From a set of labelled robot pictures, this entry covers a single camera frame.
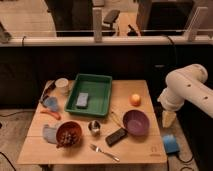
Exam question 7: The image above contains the black office chair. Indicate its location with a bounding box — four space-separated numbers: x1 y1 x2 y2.
102 10 120 36

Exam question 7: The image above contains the wooden stick utensil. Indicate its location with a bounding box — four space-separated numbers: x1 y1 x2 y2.
110 111 123 128

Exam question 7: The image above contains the blue plastic cup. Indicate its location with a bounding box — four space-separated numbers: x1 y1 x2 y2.
44 97 59 112

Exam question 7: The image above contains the purple bowl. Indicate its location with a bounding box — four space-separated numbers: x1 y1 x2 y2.
123 110 150 136

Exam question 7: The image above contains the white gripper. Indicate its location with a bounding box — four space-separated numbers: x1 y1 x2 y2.
157 88 182 128

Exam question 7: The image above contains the silver fork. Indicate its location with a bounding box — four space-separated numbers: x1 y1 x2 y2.
90 144 120 162

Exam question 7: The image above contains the black rectangular block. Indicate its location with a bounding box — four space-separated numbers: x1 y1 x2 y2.
105 128 127 146

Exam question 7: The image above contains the white horizontal rail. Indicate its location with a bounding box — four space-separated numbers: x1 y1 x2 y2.
0 35 213 47

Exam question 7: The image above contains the green plastic tray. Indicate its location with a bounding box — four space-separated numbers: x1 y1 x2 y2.
64 74 112 117

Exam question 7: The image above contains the small metal cup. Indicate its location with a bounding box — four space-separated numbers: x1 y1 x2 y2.
88 120 101 136

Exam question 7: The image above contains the orange apple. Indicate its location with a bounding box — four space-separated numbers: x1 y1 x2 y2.
130 94 141 106

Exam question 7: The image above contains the white cup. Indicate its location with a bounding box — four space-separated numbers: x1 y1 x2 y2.
55 78 69 94

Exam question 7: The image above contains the blue cylinder on floor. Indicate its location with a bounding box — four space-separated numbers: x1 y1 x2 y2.
163 135 180 154

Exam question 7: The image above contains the light blue cloth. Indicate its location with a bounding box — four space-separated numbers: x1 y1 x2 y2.
42 123 60 144

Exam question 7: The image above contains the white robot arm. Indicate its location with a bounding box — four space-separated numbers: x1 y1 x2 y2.
157 64 213 128

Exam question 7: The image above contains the dark handled utensil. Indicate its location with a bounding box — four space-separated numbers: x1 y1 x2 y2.
39 81 55 103

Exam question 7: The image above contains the blue sponge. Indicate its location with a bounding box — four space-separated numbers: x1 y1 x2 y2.
76 93 89 108

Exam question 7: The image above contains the orange carrot toy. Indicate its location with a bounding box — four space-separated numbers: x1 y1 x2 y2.
40 109 61 120

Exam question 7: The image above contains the brown bowl with contents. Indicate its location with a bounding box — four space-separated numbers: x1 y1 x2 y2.
56 121 82 148

